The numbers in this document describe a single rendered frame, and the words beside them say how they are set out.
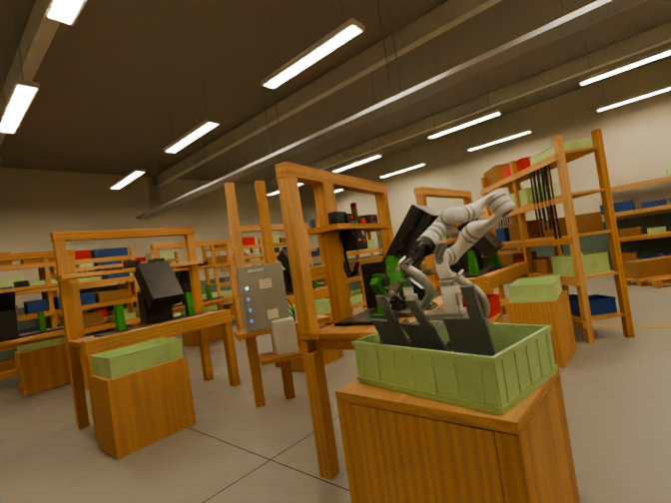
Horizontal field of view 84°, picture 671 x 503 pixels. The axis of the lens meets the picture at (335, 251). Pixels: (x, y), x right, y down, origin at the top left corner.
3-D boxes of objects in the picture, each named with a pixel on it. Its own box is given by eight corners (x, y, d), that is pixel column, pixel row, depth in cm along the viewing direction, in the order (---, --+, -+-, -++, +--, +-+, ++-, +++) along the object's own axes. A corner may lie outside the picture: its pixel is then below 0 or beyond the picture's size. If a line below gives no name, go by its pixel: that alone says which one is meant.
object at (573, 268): (585, 344, 405) (550, 128, 410) (496, 312, 635) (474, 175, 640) (635, 336, 405) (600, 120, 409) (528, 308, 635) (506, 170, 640)
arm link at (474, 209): (461, 199, 155) (473, 214, 152) (505, 186, 167) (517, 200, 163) (451, 212, 163) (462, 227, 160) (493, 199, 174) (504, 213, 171)
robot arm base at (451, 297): (464, 309, 197) (459, 276, 198) (459, 312, 190) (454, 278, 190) (446, 310, 202) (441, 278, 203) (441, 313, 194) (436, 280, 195)
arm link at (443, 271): (443, 249, 191) (448, 282, 190) (456, 247, 195) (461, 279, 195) (430, 251, 199) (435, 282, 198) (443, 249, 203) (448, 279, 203)
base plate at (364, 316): (445, 294, 311) (445, 291, 311) (394, 323, 218) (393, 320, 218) (398, 297, 334) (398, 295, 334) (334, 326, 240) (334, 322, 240)
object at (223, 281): (311, 305, 1139) (301, 234, 1143) (216, 331, 897) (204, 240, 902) (299, 306, 1175) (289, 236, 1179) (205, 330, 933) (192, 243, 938)
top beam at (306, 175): (387, 193, 355) (385, 184, 355) (288, 175, 227) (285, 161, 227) (378, 195, 360) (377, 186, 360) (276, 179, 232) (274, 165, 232)
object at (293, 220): (402, 294, 352) (386, 193, 354) (311, 333, 226) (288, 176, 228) (393, 295, 357) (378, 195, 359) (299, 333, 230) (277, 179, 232)
